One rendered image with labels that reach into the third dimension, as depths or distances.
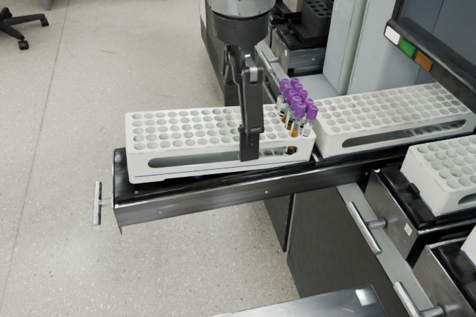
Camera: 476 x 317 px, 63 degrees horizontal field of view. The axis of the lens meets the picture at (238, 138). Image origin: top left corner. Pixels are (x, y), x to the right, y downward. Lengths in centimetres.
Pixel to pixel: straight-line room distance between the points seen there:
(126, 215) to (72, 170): 130
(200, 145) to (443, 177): 36
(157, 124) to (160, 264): 95
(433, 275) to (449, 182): 13
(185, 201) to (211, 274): 86
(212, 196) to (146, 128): 15
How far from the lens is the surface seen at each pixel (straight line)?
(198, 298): 143
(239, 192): 64
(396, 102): 76
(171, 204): 64
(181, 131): 61
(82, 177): 189
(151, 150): 58
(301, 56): 102
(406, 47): 68
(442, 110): 78
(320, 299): 52
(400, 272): 70
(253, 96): 52
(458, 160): 68
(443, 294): 62
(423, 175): 64
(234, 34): 51
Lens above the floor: 127
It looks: 41 degrees down
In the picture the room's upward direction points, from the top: straight up
